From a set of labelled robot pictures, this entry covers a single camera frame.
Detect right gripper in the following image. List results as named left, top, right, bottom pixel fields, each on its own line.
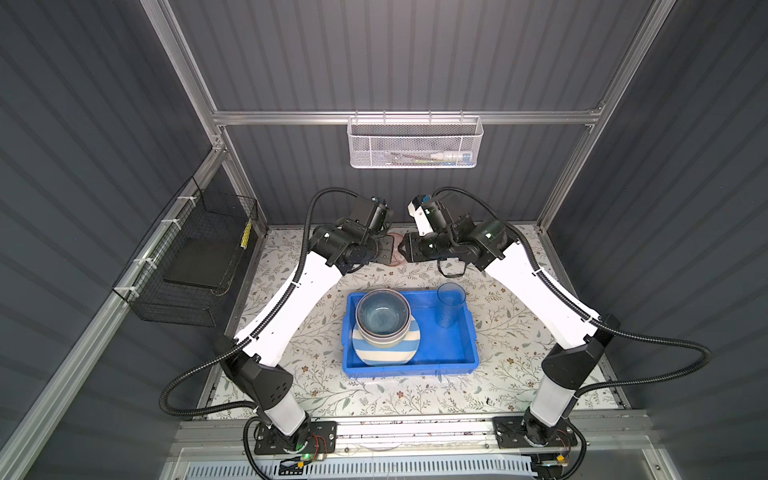
left=394, top=232, right=452, bottom=263

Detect pink translucent cup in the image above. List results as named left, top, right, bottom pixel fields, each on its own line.
left=389, top=233, right=407, bottom=267

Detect blue translucent cup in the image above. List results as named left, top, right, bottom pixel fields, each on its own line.
left=436, top=282, right=466, bottom=328

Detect dark blue bowl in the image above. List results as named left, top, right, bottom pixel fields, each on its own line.
left=355, top=289, right=411, bottom=338

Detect blue plastic bin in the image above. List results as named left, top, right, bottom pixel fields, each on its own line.
left=341, top=290, right=479, bottom=378

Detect pink bowl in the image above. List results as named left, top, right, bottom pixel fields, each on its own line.
left=355, top=310, right=414, bottom=347

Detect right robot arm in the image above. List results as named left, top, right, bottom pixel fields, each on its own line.
left=398, top=189, right=611, bottom=432

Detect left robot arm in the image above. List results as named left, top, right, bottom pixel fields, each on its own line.
left=221, top=195, right=392, bottom=438

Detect pens in white basket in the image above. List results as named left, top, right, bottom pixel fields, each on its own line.
left=385, top=151, right=475, bottom=167

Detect yellow tag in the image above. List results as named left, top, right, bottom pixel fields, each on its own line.
left=239, top=220, right=252, bottom=250

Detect floral table mat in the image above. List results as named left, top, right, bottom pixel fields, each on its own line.
left=206, top=224, right=622, bottom=420

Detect black pad in basket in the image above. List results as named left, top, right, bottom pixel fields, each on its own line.
left=163, top=238, right=241, bottom=289

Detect white vented strip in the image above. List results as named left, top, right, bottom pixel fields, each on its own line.
left=182, top=454, right=538, bottom=480

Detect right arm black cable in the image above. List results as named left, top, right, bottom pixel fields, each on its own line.
left=431, top=185, right=713, bottom=480

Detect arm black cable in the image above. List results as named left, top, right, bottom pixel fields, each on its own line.
left=158, top=187, right=361, bottom=480
left=431, top=185, right=713, bottom=480

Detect white wire mesh basket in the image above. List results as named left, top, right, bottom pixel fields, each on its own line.
left=346, top=113, right=484, bottom=169

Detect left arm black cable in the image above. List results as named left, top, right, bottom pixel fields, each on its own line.
left=158, top=187, right=361, bottom=480

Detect black wire wall basket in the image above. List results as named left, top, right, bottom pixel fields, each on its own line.
left=113, top=181, right=259, bottom=328

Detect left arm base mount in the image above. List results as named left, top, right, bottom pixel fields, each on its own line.
left=251, top=420, right=338, bottom=455

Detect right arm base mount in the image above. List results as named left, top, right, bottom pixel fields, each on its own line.
left=491, top=415, right=579, bottom=450

